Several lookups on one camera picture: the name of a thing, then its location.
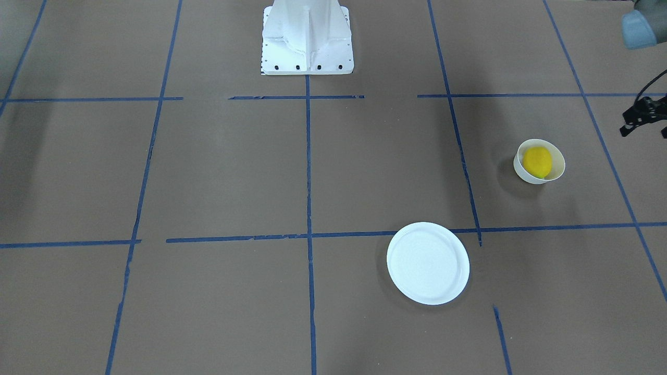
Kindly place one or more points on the yellow lemon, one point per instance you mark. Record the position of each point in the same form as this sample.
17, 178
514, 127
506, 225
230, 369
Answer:
537, 161

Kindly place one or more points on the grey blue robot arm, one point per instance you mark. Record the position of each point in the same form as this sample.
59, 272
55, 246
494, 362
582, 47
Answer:
643, 27

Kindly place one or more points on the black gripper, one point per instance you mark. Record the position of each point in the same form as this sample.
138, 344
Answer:
644, 111

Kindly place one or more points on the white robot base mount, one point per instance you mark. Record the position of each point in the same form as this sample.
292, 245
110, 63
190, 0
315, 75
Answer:
306, 37

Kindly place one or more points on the white plastic plate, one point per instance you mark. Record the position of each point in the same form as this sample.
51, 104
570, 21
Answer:
428, 263

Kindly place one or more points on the white plastic bowl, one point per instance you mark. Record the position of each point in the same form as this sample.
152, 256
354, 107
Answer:
557, 158

